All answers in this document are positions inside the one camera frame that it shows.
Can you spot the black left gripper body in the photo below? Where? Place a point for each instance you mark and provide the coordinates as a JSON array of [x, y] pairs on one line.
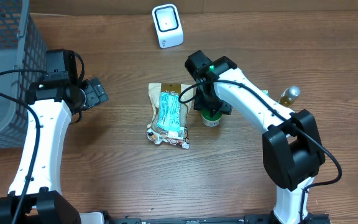
[[96, 91]]

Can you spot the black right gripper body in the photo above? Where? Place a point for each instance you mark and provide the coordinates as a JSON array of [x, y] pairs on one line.
[[209, 101]]

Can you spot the green lid jar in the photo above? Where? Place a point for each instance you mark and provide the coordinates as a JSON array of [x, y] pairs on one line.
[[209, 120]]

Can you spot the teal wet wipes pack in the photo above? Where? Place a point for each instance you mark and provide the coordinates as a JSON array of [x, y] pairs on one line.
[[169, 112]]

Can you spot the small teal tissue pack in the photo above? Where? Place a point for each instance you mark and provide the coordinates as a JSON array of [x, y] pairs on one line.
[[266, 92]]

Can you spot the yellow liquid bottle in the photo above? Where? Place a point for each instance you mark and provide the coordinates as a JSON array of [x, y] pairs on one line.
[[289, 96]]

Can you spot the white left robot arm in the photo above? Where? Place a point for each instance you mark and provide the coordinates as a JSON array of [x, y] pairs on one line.
[[35, 195]]

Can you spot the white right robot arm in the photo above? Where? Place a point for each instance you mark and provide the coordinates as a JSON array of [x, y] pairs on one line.
[[291, 145]]

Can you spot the white barcode scanner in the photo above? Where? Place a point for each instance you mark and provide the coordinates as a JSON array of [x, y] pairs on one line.
[[167, 25]]

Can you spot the grey plastic mesh basket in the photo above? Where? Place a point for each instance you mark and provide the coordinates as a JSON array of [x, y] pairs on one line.
[[22, 57]]

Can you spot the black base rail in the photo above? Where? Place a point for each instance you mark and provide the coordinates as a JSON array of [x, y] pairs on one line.
[[197, 220]]

